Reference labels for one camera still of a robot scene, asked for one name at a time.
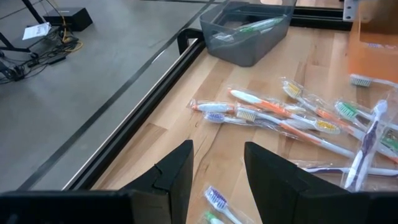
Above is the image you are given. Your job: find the grey plastic bin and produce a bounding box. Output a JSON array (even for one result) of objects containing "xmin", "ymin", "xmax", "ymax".
[{"xmin": 199, "ymin": 0, "xmax": 296, "ymax": 68}]

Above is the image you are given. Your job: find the green white toothbrush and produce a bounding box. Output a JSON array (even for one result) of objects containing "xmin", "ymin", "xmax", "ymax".
[
  {"xmin": 213, "ymin": 27, "xmax": 274, "ymax": 44},
  {"xmin": 203, "ymin": 211, "xmax": 225, "ymax": 224},
  {"xmin": 335, "ymin": 101, "xmax": 398, "ymax": 131},
  {"xmin": 238, "ymin": 17, "xmax": 285, "ymax": 34},
  {"xmin": 381, "ymin": 129, "xmax": 398, "ymax": 151}
]

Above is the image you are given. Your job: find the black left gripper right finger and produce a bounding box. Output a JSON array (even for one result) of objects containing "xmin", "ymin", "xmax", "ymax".
[{"xmin": 243, "ymin": 141, "xmax": 398, "ymax": 224}]

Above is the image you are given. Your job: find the black power adapter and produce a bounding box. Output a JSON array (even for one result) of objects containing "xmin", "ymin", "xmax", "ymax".
[{"xmin": 46, "ymin": 55, "xmax": 67, "ymax": 65}]

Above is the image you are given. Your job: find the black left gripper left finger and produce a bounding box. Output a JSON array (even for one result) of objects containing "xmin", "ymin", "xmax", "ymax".
[{"xmin": 0, "ymin": 139, "xmax": 194, "ymax": 224}]

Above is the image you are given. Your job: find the white paper sheet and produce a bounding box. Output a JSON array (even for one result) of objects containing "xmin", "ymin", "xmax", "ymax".
[{"xmin": 22, "ymin": 22, "xmax": 52, "ymax": 40}]

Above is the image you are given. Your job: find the black floor cable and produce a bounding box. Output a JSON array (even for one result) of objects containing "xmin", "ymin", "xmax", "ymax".
[{"xmin": 0, "ymin": 29, "xmax": 84, "ymax": 82}]

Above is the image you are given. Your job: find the silver aluminium extrusion bar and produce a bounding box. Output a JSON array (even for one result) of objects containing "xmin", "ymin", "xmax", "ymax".
[{"xmin": 343, "ymin": 0, "xmax": 359, "ymax": 21}]

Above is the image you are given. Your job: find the black computer tower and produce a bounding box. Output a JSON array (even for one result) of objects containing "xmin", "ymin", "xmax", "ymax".
[{"xmin": 42, "ymin": 6, "xmax": 93, "ymax": 32}]

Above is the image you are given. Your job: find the orange translucent plastic bin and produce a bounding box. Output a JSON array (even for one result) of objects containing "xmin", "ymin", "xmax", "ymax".
[{"xmin": 347, "ymin": 0, "xmax": 398, "ymax": 84}]

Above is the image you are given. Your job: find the yellow floor cable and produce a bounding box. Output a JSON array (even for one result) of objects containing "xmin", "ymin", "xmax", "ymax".
[{"xmin": 61, "ymin": 15, "xmax": 84, "ymax": 53}]

